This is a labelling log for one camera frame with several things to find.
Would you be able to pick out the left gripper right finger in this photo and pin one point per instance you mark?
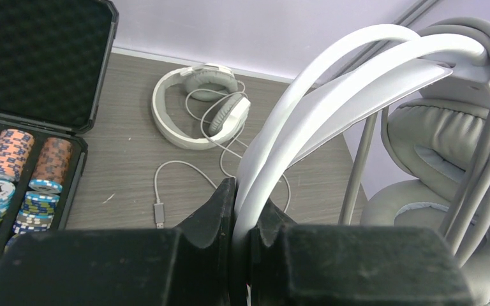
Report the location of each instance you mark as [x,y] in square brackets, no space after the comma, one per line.
[312,264]

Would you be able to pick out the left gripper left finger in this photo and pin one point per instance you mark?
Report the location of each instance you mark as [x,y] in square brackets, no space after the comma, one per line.
[183,265]

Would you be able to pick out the white grey headphones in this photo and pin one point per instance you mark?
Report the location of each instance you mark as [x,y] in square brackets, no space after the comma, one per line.
[424,157]

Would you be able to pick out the white headphones at back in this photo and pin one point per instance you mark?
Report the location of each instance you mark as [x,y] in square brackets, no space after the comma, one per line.
[214,97]

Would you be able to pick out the black poker chip case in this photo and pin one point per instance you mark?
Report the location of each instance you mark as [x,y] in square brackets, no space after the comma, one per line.
[53,59]

